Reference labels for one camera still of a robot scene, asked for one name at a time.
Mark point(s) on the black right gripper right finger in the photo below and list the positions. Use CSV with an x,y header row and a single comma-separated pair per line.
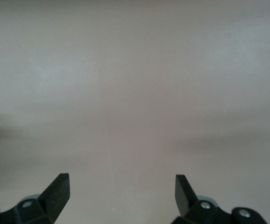
x,y
183,198

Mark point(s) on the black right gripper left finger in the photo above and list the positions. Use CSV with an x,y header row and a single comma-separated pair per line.
x,y
55,198

